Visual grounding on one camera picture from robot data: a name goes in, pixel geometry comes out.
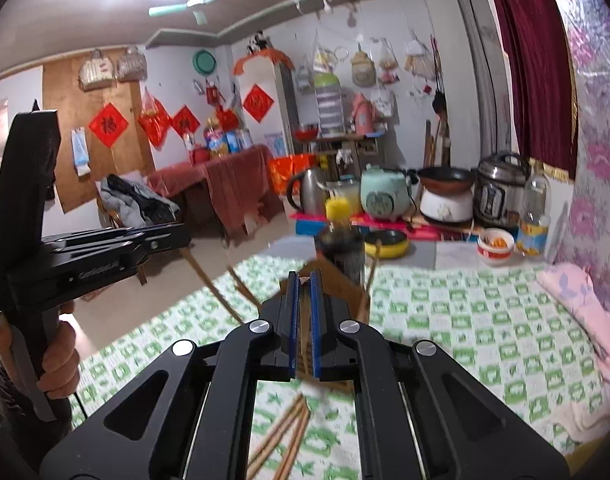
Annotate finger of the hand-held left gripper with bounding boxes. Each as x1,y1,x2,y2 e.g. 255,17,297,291
54,243,152,275
42,224,194,253

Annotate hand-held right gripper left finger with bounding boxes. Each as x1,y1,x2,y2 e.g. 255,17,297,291
39,270,301,480

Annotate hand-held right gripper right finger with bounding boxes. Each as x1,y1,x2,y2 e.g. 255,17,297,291
310,267,572,480

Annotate single wooden chopstick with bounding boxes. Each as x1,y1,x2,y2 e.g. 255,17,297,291
226,266,263,308
180,247,246,325
363,240,382,296
298,272,313,382

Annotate brown wooden chopstick holder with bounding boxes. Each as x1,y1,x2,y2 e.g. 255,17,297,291
279,256,373,331

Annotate person's left hand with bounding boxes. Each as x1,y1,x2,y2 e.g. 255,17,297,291
37,301,82,396

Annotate brown wicker chair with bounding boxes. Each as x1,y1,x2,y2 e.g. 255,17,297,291
96,195,151,286

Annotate grey and black jacket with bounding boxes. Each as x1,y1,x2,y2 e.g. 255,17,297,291
99,172,181,228

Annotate dark bottle with yellow cap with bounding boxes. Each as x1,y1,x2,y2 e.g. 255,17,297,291
314,195,367,286

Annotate table with red cloth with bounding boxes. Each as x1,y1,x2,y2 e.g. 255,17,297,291
145,144,286,241

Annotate yellow pan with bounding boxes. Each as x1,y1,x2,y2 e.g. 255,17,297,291
364,229,411,258

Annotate cooking oil bottle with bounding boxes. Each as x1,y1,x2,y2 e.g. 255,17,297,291
203,117,231,158

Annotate red hanging decoration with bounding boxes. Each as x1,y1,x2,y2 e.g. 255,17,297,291
138,87,172,148

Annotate red diamond paper poster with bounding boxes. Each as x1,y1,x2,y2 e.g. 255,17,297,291
171,105,202,138
241,84,275,123
88,102,130,148

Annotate blue tin cans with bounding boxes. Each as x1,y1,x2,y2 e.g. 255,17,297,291
227,127,253,151

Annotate steel kettle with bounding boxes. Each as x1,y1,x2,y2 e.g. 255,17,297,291
286,167,331,217

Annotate clear jar with lid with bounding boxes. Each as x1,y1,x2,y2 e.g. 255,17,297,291
330,177,362,213

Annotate orange red bag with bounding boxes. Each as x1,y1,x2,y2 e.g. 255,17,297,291
269,155,318,196

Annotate green checked bedsheet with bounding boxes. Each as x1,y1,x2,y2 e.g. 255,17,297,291
70,252,610,480

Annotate mint green rice cooker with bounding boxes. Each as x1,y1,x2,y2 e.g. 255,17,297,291
360,164,418,222

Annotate beige hanging bag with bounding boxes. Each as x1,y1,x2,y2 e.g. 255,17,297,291
79,49,115,92

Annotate grey hanging bag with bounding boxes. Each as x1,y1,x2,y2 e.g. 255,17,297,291
116,46,148,82

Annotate white refrigerator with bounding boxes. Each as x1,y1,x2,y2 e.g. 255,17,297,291
235,55,298,156

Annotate green round plate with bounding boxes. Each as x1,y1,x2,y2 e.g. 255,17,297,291
192,50,217,75

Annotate red and white bowl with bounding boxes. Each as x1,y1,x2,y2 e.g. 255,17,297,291
477,227,516,260

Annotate dark wok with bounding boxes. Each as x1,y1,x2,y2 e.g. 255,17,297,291
416,166,476,192

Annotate orange cloth cover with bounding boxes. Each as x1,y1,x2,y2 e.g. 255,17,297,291
233,49,296,76

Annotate striped stacked container green lid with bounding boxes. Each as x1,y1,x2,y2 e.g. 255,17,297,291
314,72,345,137

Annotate pink thermos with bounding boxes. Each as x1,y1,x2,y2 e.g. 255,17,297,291
351,92,376,136

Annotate wooden rolling pins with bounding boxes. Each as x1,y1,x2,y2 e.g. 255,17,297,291
425,120,453,168

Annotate silver pressure cooker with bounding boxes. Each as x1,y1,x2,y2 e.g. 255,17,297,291
474,152,532,228

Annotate hanging plastic bag yellow contents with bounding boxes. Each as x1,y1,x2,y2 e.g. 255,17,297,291
310,30,336,78

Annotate clear plastic bottle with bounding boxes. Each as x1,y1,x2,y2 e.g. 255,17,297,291
516,162,553,257

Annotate woven hanging bag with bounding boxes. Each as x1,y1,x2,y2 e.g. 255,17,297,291
350,42,375,87

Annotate pink blanket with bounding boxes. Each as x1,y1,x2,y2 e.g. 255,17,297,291
535,262,610,446

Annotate hanging plastic bag pink contents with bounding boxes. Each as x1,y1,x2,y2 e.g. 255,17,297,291
377,40,401,85

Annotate dark red curtain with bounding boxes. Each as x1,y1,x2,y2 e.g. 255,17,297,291
482,0,578,181

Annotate brown wooden wall board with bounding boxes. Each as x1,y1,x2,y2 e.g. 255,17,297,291
41,47,156,213

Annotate white and blue wall calendar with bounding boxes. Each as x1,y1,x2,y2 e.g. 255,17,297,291
70,127,92,177

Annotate pink floral wall sheet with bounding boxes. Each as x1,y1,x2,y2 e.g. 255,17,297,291
540,0,610,311

